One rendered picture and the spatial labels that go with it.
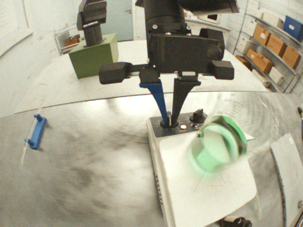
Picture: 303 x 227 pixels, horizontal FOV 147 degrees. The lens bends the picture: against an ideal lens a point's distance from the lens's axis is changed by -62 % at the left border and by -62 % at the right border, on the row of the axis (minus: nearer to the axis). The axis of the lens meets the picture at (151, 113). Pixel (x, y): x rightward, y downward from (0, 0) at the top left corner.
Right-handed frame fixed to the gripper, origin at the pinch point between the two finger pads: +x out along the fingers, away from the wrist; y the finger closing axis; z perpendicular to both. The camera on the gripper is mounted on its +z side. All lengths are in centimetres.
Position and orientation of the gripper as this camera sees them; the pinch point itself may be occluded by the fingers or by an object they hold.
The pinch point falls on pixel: (169, 102)
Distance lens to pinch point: 18.3
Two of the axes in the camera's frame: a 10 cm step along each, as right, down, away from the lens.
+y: 10.0, -0.5, -0.6
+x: 0.7, 9.2, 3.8
